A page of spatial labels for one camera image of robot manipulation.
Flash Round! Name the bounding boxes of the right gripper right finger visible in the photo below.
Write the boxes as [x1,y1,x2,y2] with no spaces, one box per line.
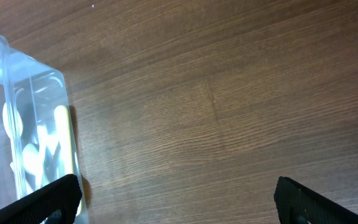
[273,176,358,224]

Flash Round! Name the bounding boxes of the right clear plastic container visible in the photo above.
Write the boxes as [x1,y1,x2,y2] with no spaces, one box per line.
[0,35,81,209]

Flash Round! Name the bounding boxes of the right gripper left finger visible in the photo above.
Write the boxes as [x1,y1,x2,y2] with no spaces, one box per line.
[0,174,82,224]

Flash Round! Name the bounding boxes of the white spoon slender handle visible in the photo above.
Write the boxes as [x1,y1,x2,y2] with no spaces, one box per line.
[2,103,24,139]

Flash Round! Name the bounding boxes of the thick white plastic spoon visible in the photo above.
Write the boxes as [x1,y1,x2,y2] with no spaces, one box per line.
[22,143,43,189]

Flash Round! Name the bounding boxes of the yellow plastic spoon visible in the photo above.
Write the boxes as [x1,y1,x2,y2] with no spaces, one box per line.
[53,105,83,217]

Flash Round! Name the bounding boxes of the white label right container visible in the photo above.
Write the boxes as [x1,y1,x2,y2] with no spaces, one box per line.
[0,59,32,85]

